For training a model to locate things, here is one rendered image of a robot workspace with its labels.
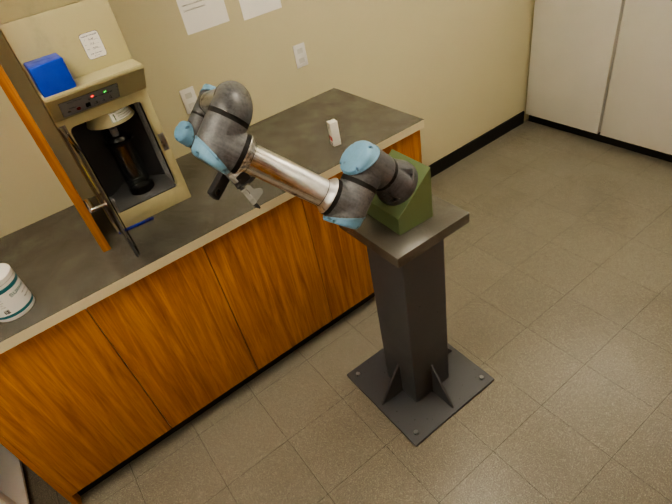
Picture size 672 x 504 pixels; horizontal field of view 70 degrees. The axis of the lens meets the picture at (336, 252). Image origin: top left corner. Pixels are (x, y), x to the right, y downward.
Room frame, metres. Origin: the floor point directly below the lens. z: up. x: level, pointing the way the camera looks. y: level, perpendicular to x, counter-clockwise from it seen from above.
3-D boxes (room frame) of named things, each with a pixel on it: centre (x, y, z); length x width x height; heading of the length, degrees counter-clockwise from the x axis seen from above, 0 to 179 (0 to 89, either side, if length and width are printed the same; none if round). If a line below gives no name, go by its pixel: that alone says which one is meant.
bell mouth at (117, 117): (1.81, 0.71, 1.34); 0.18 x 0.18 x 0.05
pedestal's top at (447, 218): (1.34, -0.25, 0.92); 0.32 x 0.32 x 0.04; 28
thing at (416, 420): (1.34, -0.25, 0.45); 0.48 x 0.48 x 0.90; 28
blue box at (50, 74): (1.61, 0.74, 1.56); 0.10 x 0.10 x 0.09; 29
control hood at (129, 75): (1.66, 0.65, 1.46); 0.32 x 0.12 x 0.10; 119
